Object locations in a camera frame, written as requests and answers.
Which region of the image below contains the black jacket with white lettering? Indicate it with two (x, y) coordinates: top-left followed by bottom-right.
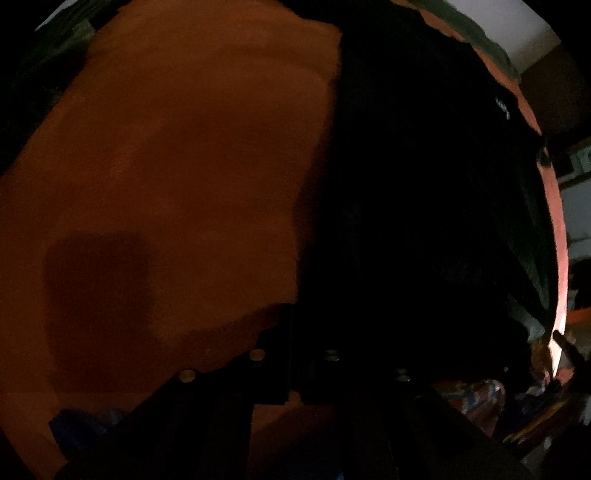
(280, 1), (559, 410)

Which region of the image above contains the orange fleece blanket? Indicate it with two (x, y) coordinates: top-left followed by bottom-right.
(0, 0), (571, 480)

